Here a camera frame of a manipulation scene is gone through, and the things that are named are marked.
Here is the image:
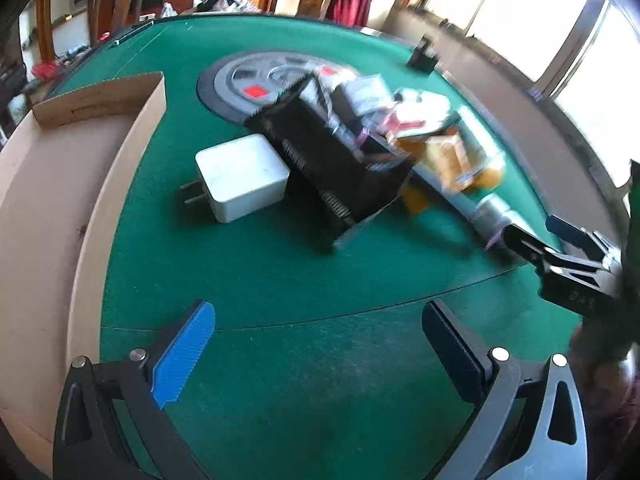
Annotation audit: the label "small black box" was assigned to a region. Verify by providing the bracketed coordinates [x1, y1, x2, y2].
[406, 35, 441, 73]

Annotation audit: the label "black foil packet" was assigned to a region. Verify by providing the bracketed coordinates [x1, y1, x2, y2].
[244, 72, 416, 255]

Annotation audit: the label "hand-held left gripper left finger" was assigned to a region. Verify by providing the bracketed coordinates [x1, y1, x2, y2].
[52, 299, 217, 480]

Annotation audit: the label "pile of dark clothing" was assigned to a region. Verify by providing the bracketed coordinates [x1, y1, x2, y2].
[200, 0, 262, 14]

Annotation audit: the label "large white plastic bottle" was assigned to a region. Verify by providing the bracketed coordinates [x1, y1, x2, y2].
[415, 105, 522, 242]

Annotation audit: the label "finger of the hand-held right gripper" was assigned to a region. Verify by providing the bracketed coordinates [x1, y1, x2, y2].
[546, 215, 623, 261]
[502, 224, 608, 275]

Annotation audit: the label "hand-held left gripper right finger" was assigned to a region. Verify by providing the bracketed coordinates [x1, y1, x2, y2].
[422, 300, 589, 480]

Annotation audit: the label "clear plastic bag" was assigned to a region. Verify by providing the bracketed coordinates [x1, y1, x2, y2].
[342, 74, 396, 117]

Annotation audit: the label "person's right hand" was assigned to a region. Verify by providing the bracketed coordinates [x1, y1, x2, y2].
[570, 321, 633, 411]

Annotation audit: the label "round table centre console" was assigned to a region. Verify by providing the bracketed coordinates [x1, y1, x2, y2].
[196, 51, 362, 126]

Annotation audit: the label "white charger plug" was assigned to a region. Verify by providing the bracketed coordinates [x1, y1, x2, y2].
[180, 133, 292, 224]

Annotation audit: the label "cardboard box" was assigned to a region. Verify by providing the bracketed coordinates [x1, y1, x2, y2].
[0, 72, 167, 478]

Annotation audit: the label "person's right forearm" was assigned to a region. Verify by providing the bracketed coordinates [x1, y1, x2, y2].
[597, 377, 640, 467]

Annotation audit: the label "yellow snack packet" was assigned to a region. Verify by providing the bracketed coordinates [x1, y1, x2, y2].
[400, 130, 506, 217]

